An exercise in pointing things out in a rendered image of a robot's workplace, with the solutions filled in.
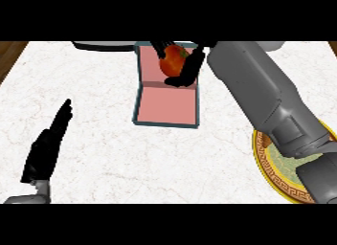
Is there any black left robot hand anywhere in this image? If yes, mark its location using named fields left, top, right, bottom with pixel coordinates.
left=18, top=98, right=74, bottom=186

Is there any teal box with pink inside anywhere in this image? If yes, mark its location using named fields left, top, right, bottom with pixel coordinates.
left=130, top=41, right=201, bottom=129

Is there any yellow rimmed patterned plate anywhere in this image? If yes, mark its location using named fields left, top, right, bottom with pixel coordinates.
left=251, top=119, right=337, bottom=205

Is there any dark grey rounded appliance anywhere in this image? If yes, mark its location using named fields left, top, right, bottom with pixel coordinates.
left=71, top=41, right=139, bottom=53

